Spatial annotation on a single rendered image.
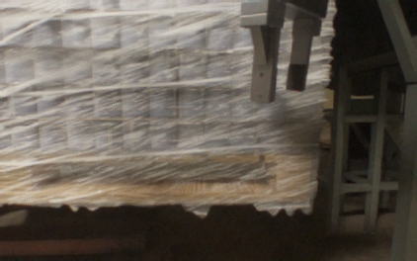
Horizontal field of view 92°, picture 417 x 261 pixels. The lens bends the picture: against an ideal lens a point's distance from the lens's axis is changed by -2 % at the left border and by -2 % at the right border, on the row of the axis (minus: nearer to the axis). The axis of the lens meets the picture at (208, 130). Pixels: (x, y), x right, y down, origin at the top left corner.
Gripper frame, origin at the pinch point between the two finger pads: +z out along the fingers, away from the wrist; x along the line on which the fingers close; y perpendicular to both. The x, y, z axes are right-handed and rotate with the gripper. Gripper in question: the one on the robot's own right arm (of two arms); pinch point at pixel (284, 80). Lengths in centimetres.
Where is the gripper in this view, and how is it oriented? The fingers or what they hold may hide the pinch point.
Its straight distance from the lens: 30.9
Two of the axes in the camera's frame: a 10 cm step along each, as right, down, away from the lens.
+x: 6.7, -2.6, 6.9
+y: 7.4, 2.4, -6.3
